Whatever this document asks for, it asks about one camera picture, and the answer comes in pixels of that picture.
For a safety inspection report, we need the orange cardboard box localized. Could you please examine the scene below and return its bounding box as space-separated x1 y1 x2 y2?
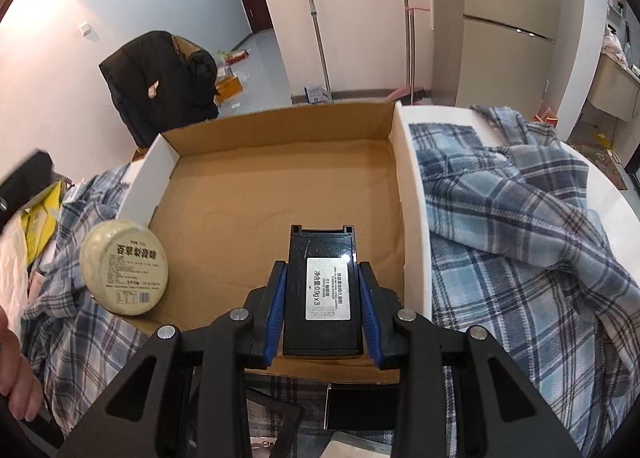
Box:
215 75 244 106

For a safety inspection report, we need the brown floor mat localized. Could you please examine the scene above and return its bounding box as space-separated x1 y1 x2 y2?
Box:
570 138 633 191

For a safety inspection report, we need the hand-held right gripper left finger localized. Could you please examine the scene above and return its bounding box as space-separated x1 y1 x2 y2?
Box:
57 260 289 458

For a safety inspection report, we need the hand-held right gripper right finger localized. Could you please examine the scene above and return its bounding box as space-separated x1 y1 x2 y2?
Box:
357 262 583 458

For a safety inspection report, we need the white plastic bag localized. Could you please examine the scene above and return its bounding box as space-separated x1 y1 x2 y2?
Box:
0 215 31 339

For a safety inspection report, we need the grey mop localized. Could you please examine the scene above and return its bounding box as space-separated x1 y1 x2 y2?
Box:
291 0 396 106

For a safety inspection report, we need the beige sink cabinet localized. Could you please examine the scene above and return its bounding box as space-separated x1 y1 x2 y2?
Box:
587 58 640 123

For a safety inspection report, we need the black case white label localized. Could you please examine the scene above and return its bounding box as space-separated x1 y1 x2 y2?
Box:
282 224 365 358

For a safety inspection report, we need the pink broom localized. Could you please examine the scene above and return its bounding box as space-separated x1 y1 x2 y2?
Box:
385 0 431 106

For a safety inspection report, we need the wooden chair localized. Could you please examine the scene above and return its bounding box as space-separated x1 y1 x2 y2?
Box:
172 36 201 61

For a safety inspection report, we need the small black box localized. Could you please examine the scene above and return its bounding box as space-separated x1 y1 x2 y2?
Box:
325 384 402 431

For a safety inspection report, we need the pink cloth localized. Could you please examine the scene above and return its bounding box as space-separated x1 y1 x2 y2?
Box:
602 25 628 58

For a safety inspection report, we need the round cream tin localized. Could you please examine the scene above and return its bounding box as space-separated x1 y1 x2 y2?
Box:
80 219 170 317

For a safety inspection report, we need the black jacket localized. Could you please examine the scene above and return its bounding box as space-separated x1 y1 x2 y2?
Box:
98 31 219 149

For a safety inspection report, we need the person's left hand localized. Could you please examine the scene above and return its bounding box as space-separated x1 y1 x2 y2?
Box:
0 308 44 421

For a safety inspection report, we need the beige refrigerator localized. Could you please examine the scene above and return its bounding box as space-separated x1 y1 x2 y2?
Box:
432 0 586 139

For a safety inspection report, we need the shallow cardboard box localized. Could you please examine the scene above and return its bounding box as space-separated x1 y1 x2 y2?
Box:
116 100 433 384

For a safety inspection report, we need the yellow packet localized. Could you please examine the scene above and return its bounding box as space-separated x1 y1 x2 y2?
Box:
22 183 63 263

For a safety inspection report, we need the blue plaid cloth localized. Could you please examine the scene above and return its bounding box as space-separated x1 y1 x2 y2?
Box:
20 105 640 458

